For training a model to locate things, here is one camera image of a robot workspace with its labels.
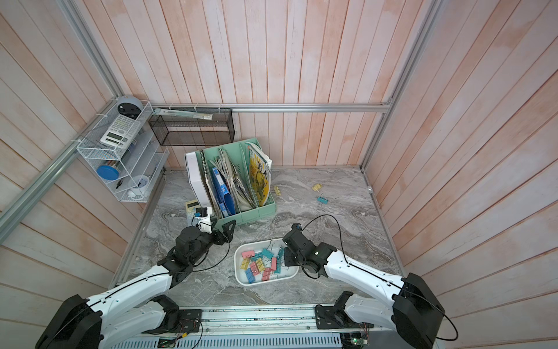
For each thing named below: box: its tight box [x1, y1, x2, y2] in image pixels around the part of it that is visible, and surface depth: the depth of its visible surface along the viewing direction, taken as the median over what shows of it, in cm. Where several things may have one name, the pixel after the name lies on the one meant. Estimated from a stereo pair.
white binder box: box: [184, 151, 211, 207], surface depth 87 cm
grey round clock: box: [116, 95, 144, 120], surface depth 83 cm
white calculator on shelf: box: [100, 114, 141, 150], surface depth 79 cm
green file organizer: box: [196, 137, 277, 224], surface depth 94 cm
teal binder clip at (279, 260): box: [274, 246, 285, 274], surface depth 87 cm
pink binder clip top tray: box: [241, 250, 256, 259], surface depth 89 cm
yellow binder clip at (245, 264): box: [239, 258, 250, 271], surface depth 87 cm
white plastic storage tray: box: [233, 238, 300, 287], surface depth 86 cm
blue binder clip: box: [244, 267, 256, 284], surface depth 84 cm
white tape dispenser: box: [127, 175, 150, 200], surface depth 92 cm
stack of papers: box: [209, 148, 258, 213], surface depth 92 cm
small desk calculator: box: [185, 199, 201, 227], surface depth 105 cm
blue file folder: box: [212, 167, 237, 218], surface depth 89 cm
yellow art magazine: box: [244, 141, 273, 208], surface depth 95 cm
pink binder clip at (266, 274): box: [261, 267, 272, 282], surface depth 85 cm
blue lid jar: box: [96, 165, 120, 181], surface depth 78 cm
